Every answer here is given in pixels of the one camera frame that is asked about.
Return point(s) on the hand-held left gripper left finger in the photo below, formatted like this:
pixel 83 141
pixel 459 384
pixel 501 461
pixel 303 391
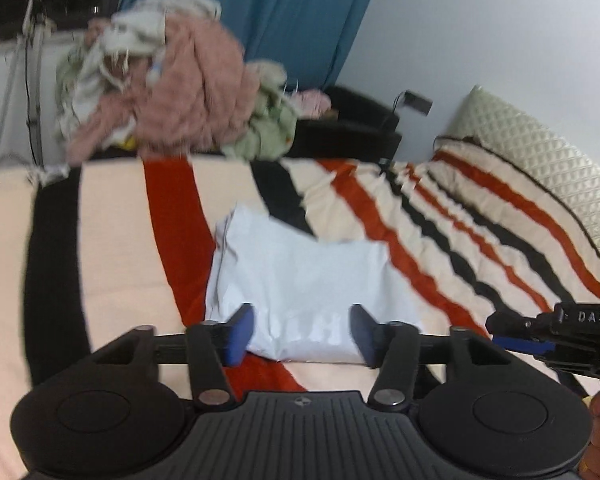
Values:
pixel 240 334

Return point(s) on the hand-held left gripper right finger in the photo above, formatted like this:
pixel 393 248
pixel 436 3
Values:
pixel 362 334

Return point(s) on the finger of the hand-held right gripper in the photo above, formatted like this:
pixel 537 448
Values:
pixel 515 342

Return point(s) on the white garment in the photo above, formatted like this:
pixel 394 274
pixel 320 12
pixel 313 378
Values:
pixel 305 285

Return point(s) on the striped blanket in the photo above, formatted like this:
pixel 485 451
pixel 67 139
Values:
pixel 110 260

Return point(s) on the cream quilted pillow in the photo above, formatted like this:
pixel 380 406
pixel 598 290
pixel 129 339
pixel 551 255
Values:
pixel 530 150

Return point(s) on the black armchair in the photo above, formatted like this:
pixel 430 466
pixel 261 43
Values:
pixel 350 135

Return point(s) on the pale green cloth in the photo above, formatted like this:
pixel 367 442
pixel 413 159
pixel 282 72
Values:
pixel 265 130

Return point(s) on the small pink cloth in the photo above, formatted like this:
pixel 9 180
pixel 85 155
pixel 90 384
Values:
pixel 312 102

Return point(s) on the pink fluffy blanket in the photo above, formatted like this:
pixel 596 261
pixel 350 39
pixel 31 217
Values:
pixel 200 85

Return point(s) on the wide blue curtain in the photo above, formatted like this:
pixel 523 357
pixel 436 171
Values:
pixel 290 15

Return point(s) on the garment steamer stand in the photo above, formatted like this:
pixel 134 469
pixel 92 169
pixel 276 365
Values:
pixel 32 85

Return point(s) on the wall socket with charger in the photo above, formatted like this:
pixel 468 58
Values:
pixel 415 102

